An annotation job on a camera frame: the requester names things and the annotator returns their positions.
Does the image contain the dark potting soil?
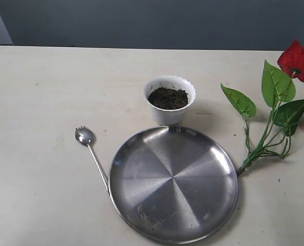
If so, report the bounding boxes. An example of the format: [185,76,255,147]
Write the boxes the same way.
[147,87,188,110]

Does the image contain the round stainless steel plate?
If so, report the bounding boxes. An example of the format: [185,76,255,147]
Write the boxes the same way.
[108,126,239,245]

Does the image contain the stainless steel spork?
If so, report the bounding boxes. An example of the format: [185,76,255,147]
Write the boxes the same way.
[75,126,110,193]

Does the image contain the white scalloped plastic pot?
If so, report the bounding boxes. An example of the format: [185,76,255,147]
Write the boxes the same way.
[143,75,196,125]

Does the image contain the artificial red flower plant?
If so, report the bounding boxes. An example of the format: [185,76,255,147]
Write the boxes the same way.
[221,40,304,176]

